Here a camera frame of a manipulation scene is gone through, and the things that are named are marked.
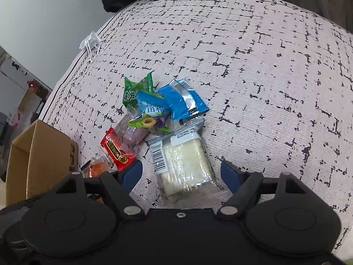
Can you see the blue snack packet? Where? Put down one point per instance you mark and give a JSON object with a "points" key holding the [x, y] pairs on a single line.
{"points": [[182, 99]]}

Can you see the patterned white bed blanket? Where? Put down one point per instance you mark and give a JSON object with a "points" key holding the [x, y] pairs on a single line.
{"points": [[277, 80]]}

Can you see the white rice cake pack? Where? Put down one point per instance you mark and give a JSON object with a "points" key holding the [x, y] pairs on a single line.
{"points": [[182, 165]]}

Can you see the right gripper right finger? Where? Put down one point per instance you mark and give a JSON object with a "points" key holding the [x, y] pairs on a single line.
{"points": [[246, 189]]}

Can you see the orange sausage snack pack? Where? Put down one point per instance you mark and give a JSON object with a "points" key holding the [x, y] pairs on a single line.
{"points": [[96, 166]]}

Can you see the brown cardboard box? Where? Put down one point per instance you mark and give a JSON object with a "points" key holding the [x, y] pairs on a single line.
{"points": [[39, 158]]}

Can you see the red snack packet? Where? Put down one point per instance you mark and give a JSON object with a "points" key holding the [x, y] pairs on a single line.
{"points": [[121, 155]]}

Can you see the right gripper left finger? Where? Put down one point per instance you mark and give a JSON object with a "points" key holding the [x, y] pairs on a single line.
{"points": [[114, 189]]}

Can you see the light blue plum candy packet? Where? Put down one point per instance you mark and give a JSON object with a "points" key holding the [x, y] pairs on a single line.
{"points": [[153, 112]]}

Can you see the white face mask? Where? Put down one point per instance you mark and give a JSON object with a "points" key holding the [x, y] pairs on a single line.
{"points": [[90, 43]]}

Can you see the dark green candy packet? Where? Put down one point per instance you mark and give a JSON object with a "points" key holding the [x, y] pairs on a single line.
{"points": [[131, 89]]}

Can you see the purple clear snack packet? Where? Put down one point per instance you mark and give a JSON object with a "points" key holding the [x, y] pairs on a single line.
{"points": [[129, 135]]}

